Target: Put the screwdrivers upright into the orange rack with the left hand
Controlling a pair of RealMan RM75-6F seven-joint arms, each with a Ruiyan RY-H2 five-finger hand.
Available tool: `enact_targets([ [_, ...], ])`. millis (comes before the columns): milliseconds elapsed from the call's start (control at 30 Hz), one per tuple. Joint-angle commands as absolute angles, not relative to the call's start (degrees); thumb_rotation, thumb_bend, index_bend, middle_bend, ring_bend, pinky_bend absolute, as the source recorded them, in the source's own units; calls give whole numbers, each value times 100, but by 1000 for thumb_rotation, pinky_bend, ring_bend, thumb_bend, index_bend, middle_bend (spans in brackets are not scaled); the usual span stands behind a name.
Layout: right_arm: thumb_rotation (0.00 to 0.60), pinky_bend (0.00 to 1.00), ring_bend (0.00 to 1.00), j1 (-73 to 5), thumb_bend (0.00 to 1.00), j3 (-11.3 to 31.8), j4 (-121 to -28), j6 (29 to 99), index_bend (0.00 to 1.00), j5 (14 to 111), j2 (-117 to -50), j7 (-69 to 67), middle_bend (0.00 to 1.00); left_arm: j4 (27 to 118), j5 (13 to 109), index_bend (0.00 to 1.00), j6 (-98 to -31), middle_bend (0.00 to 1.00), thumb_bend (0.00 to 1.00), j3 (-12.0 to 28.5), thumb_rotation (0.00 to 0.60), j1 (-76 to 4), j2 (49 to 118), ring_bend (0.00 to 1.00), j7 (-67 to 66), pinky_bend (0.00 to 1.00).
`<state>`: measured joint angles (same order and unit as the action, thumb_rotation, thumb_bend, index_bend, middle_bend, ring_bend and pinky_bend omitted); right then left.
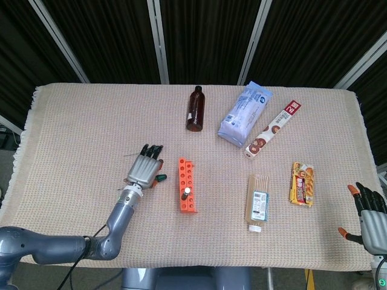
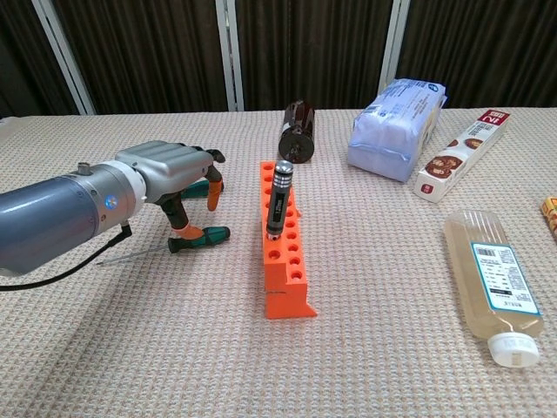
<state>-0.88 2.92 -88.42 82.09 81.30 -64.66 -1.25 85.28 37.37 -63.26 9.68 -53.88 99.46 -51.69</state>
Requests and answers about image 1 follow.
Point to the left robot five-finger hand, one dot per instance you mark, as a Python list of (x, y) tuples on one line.
[(143, 172)]

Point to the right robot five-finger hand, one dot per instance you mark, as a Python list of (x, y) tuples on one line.
[(376, 232)]

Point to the black metal precision screwdriver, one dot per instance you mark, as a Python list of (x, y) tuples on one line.
[(187, 191)]

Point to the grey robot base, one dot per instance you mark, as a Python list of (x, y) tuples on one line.
[(181, 279)]

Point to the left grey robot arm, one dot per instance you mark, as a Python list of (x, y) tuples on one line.
[(121, 217)]

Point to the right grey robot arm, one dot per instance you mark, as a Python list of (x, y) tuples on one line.
[(381, 273)]

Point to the orange plastic tool holder block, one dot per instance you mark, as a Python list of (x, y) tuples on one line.
[(183, 175)]

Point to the beige woven tablecloth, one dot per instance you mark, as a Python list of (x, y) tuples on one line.
[(90, 121)]

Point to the brown plastic bottle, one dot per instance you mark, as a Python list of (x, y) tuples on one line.
[(196, 111)]

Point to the yellow snack packet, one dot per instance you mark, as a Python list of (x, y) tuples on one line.
[(302, 185)]

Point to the blue and white pouch pack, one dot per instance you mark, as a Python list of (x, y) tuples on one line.
[(242, 117)]

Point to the white table leg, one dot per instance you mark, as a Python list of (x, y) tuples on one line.
[(271, 279)]

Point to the clear bottle of wooden sticks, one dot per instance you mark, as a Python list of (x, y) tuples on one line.
[(257, 202)]

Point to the black pleated curtain panel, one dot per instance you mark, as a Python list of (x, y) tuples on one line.
[(208, 39), (375, 99), (106, 39), (18, 45), (317, 39)]

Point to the long red white biscuit box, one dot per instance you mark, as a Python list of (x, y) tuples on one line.
[(272, 131)]

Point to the grey metal partition post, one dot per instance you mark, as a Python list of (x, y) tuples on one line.
[(361, 63), (10, 124), (60, 42), (254, 45), (158, 42)]

